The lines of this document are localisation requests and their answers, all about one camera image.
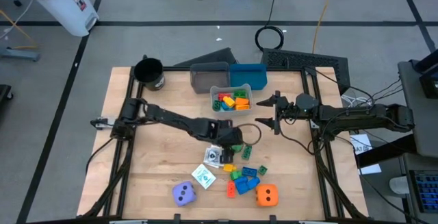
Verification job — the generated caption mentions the coiled black floor cable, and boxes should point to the coiled black floor cable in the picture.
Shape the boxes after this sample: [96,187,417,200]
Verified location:
[254,0,285,51]

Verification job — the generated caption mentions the orange foam die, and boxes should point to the orange foam die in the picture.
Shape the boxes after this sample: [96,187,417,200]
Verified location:
[255,184,279,208]

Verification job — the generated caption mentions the white trash can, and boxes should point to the white trash can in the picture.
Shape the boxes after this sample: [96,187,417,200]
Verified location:
[15,0,100,38]

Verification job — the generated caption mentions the black cup with cartoon eyes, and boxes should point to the black cup with cartoon eyes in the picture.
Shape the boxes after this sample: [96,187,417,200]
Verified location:
[133,54,166,92]

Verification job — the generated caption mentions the long dark green toy brick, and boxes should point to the long dark green toy brick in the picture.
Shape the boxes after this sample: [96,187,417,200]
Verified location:
[241,144,253,161]

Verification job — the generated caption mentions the white green card packets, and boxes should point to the white green card packets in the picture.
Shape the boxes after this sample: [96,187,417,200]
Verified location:
[191,163,217,190]

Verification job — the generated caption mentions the large blue toy brick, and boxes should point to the large blue toy brick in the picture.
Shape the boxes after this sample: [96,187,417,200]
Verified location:
[234,176,253,195]

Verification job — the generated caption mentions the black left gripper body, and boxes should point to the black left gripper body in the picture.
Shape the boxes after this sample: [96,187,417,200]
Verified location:
[218,119,240,165]

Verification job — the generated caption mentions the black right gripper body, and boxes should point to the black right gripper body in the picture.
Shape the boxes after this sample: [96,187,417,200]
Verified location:
[272,90,298,136]

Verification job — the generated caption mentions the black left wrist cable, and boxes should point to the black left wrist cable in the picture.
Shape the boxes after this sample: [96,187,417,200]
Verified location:
[235,123,263,147]

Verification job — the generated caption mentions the purple foam die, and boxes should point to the purple foam die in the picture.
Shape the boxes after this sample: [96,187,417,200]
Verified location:
[172,181,198,207]

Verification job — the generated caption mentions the backlit black keyboard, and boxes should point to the backlit black keyboard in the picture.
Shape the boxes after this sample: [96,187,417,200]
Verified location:
[409,169,438,214]

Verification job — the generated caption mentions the black cart with caster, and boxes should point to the black cart with caster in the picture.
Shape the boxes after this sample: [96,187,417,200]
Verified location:
[0,84,14,112]

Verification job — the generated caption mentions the black triangular panel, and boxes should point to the black triangular panel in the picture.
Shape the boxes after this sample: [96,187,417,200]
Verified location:
[172,47,237,68]

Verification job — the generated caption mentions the yellow floor cable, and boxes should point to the yellow floor cable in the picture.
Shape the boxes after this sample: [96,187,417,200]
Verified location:
[0,9,38,51]
[311,0,339,54]

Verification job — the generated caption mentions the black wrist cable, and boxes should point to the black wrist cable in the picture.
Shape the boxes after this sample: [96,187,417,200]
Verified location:
[279,124,329,156]
[235,123,263,147]

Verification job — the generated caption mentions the light grey plastic bin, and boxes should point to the light grey plastic bin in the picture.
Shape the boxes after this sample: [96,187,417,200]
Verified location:
[209,83,254,118]

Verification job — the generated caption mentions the dark grey desk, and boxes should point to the dark grey desk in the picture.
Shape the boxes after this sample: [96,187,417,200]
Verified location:
[355,134,438,224]

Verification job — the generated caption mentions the black perforated panel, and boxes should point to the black perforated panel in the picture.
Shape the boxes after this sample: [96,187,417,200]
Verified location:
[260,48,352,95]

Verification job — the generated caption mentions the black aluminium table frame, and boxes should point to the black aluminium table frame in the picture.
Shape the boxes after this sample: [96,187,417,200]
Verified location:
[77,54,370,224]

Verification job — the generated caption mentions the white paper with code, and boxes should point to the white paper with code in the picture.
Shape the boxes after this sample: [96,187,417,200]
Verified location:
[349,134,374,155]

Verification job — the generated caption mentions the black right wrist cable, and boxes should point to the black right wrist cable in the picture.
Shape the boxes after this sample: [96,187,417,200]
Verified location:
[279,124,329,156]

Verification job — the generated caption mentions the dark grey plastic bin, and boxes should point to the dark grey plastic bin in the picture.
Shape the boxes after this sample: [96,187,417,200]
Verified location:
[190,61,231,95]

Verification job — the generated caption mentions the grey metal stand base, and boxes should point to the grey metal stand base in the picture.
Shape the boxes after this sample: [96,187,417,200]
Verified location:
[0,44,41,62]

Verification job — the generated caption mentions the plain white paper sheet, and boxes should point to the plain white paper sheet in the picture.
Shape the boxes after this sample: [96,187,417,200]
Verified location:
[359,164,383,176]

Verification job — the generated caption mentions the white floor cable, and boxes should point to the white floor cable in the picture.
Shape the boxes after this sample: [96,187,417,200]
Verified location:
[0,0,34,42]

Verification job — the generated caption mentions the grey side table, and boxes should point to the grey side table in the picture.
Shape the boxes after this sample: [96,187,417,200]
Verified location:
[398,60,438,159]

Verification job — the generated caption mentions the blue plastic bin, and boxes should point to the blue plastic bin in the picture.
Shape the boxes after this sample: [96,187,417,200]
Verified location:
[229,62,268,91]

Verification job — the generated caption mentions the black device on table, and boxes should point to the black device on table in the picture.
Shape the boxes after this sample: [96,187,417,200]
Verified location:
[410,49,438,100]

